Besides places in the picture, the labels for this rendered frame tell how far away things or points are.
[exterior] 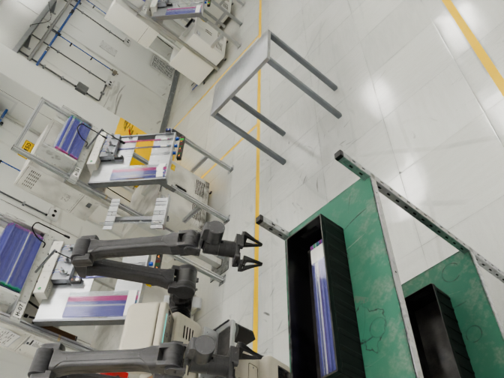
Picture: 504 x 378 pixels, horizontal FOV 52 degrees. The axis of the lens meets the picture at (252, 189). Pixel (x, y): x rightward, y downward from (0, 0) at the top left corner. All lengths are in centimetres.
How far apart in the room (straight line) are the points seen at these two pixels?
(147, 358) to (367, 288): 67
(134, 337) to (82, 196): 328
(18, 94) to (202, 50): 266
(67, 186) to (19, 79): 226
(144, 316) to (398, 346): 84
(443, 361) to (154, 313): 107
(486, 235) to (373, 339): 132
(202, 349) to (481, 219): 175
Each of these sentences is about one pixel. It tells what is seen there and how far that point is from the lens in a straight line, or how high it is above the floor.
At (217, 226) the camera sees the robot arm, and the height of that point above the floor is 132.
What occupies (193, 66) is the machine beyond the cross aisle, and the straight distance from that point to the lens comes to 802.
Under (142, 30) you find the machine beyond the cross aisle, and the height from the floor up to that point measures 120.
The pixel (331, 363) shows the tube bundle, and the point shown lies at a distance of 155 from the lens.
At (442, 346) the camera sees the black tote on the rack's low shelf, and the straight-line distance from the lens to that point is 215.
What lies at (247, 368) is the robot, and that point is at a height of 88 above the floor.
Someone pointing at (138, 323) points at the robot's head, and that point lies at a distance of 182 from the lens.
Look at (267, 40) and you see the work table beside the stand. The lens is 416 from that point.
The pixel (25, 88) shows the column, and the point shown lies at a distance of 682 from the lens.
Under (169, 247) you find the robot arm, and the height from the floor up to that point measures 140.
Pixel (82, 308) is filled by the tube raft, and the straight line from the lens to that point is 385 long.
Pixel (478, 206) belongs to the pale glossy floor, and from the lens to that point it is 285.
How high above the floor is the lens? 201
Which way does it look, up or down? 25 degrees down
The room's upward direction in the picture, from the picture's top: 57 degrees counter-clockwise
